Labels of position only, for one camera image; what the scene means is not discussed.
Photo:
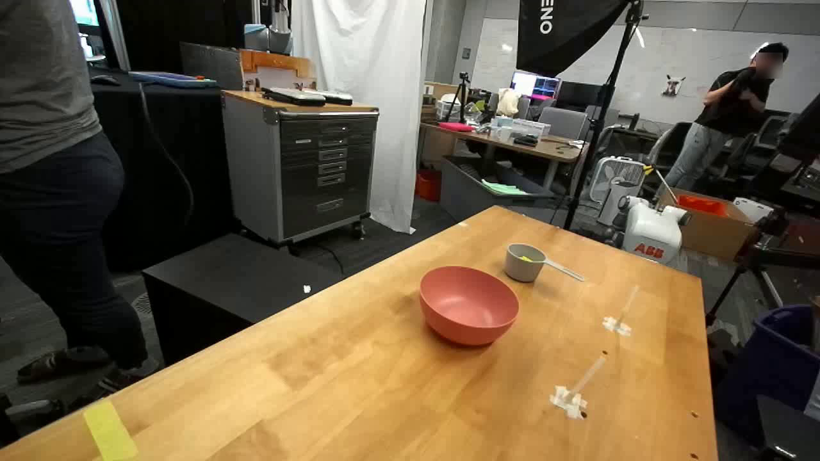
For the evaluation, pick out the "small yellow ball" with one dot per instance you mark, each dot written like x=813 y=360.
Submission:
x=529 y=253

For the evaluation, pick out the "peach plastic bowl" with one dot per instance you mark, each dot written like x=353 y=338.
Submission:
x=467 y=311

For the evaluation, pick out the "cardboard box with red contents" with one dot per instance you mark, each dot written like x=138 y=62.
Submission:
x=713 y=234

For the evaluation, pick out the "grey metal tool cabinet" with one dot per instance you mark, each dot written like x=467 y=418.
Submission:
x=329 y=169

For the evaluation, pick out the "cluttered wooden desk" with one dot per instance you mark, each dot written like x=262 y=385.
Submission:
x=529 y=146

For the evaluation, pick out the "white curtain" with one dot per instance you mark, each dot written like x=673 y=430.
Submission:
x=358 y=85

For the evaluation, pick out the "black keyboard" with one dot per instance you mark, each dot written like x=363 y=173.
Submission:
x=296 y=94

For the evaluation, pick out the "small colourful monitor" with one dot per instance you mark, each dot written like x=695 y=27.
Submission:
x=542 y=88

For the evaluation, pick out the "black low box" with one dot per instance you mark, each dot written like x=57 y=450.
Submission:
x=221 y=283

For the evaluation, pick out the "white fan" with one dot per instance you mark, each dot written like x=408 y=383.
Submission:
x=615 y=182

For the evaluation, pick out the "open brown cardboard box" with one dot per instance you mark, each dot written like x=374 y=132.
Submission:
x=278 y=68

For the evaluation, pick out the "black light stand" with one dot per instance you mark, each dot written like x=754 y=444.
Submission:
x=602 y=111

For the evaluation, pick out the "white tape cross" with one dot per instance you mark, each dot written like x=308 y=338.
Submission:
x=566 y=402

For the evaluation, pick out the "white ABB machine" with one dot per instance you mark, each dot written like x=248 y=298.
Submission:
x=653 y=234

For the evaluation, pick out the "black softbox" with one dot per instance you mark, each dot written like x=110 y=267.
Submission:
x=558 y=33

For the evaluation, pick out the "black draped table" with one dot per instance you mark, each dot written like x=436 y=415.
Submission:
x=169 y=169

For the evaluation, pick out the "blue flat pad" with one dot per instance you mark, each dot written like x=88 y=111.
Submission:
x=169 y=79

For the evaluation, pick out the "person in black shirt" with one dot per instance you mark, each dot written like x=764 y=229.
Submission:
x=726 y=103

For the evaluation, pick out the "person in grey shirt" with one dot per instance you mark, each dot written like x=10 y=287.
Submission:
x=51 y=214

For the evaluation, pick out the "yellow tape piece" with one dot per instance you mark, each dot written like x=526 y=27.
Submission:
x=108 y=430

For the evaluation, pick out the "blue bin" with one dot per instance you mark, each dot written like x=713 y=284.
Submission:
x=771 y=360

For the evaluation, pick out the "bright computer monitor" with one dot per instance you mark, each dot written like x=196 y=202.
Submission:
x=83 y=14

